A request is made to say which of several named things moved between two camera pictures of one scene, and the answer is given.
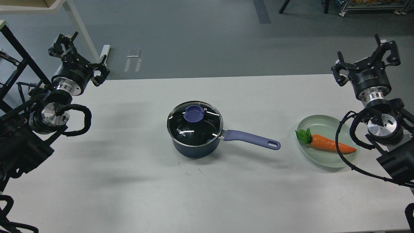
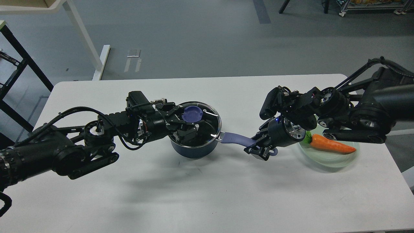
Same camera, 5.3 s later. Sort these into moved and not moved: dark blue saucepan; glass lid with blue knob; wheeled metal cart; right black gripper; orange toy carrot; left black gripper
Moved: right black gripper; left black gripper
Not moved: dark blue saucepan; glass lid with blue knob; orange toy carrot; wheeled metal cart
